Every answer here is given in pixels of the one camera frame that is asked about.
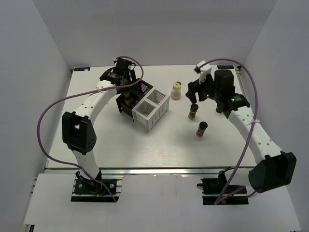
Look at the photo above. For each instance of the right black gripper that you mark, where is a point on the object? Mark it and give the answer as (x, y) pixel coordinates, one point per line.
(193, 88)

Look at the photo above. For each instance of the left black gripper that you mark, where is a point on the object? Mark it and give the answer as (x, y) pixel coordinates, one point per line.
(132, 76)

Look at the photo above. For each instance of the yellow bottle gold cap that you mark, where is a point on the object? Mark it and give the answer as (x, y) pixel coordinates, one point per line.
(127, 99)

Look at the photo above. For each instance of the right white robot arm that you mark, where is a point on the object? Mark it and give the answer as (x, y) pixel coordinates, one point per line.
(274, 167)

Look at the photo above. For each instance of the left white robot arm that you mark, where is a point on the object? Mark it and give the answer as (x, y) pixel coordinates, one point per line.
(78, 126)

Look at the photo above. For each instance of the white bottle yellow cap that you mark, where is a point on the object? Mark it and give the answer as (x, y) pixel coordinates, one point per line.
(176, 90)

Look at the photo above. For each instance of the brown spice bottle black cap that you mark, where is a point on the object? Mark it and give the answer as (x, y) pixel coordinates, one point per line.
(193, 111)

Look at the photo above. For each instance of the black two-slot organizer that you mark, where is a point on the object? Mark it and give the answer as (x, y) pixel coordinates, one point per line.
(138, 92)

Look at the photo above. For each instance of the right blue table sticker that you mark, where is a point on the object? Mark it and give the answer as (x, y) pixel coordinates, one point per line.
(225, 67)

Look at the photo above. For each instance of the blue table sticker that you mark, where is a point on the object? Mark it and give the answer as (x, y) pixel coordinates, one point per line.
(81, 69)
(225, 67)

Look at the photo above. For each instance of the white two-slot organizer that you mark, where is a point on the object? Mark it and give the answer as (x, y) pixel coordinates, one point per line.
(150, 109)

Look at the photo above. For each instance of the left blue table sticker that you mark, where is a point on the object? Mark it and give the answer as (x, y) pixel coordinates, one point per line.
(81, 69)

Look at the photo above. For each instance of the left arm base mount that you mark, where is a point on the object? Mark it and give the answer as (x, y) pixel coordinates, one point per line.
(85, 190)

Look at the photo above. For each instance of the aluminium table front rail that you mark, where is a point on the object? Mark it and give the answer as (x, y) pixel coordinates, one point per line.
(157, 171)

